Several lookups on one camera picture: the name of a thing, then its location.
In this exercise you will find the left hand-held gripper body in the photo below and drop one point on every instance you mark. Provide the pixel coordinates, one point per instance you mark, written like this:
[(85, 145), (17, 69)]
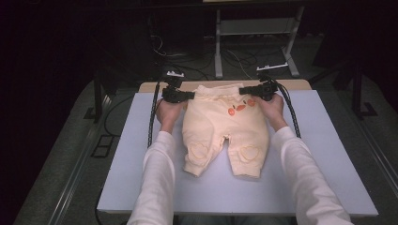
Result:
[(172, 93)]

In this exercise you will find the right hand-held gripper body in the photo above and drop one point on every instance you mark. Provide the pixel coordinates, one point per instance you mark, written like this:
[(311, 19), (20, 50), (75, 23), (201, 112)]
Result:
[(268, 90)]

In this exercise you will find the cream baby pants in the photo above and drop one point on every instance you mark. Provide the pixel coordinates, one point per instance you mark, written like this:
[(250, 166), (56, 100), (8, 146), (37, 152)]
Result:
[(219, 131)]

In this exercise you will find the person's left hand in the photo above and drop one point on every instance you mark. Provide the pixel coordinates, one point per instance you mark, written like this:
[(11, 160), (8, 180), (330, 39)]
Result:
[(169, 115)]

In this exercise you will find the person's right hand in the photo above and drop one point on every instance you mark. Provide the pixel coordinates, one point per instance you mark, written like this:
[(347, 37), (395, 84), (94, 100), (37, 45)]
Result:
[(275, 114)]

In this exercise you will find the black metal stand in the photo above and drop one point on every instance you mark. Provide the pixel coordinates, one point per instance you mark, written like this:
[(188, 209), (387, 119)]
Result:
[(98, 93), (357, 93)]

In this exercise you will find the white metal desk frame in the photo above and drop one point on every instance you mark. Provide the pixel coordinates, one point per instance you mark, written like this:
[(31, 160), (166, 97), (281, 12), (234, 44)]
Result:
[(218, 47)]

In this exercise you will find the black floor socket frame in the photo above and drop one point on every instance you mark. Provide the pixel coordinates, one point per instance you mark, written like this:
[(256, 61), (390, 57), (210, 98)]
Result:
[(103, 146)]

